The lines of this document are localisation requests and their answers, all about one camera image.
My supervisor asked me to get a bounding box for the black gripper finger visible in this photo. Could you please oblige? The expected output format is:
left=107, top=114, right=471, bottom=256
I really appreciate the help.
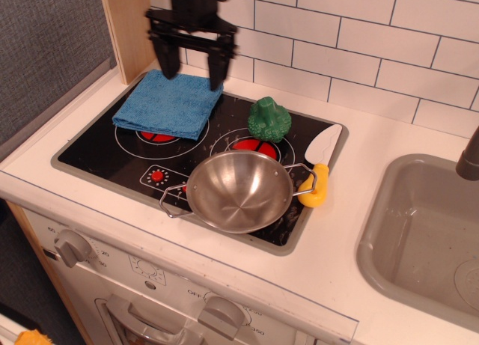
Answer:
left=150, top=35, right=180, bottom=79
left=207, top=42, right=236, bottom=91

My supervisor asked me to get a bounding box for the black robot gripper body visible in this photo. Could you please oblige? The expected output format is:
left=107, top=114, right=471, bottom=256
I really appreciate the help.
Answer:
left=146, top=0, right=237, bottom=53

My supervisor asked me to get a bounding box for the blue towel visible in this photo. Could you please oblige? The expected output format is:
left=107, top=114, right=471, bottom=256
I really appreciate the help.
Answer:
left=112, top=70, right=223, bottom=141

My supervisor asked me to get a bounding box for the green toy broccoli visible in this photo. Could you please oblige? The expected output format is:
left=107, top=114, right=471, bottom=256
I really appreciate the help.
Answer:
left=248, top=97, right=292, bottom=143

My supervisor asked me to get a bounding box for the red stove knob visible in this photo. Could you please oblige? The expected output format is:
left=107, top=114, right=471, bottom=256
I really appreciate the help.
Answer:
left=150, top=170, right=165, bottom=183

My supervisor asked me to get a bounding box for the grey left oven knob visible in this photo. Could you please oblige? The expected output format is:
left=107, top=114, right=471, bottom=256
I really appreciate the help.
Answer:
left=54, top=230, right=92, bottom=268

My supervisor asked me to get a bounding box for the grey oven knob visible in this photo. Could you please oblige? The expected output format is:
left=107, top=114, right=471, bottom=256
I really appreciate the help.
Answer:
left=198, top=296, right=245, bottom=341
left=54, top=230, right=92, bottom=268

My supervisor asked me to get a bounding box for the grey right oven knob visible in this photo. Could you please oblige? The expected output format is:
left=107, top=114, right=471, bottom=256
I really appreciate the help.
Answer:
left=198, top=296, right=245, bottom=341

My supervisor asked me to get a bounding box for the grey faucet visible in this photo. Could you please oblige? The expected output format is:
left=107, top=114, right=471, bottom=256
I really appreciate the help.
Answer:
left=456, top=127, right=479, bottom=181

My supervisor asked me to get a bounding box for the grey sink basin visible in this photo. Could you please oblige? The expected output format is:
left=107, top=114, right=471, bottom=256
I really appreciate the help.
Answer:
left=357, top=154, right=478, bottom=332

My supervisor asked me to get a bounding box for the orange object at bottom left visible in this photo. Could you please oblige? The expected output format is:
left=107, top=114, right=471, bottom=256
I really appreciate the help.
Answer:
left=14, top=329, right=53, bottom=345

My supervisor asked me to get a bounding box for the wooden side post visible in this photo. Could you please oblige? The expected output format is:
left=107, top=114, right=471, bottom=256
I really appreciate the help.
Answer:
left=102, top=0, right=156, bottom=85

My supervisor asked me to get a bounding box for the stainless steel two-handled bowl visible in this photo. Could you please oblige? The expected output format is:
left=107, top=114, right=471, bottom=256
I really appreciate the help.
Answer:
left=159, top=150, right=318, bottom=233

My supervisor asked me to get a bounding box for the yellow-handled white toy knife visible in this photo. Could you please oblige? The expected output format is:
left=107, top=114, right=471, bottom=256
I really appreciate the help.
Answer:
left=298, top=124, right=342, bottom=208

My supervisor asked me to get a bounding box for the grey oven door handle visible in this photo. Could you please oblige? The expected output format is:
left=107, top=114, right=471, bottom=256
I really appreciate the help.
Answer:
left=106, top=295, right=204, bottom=344

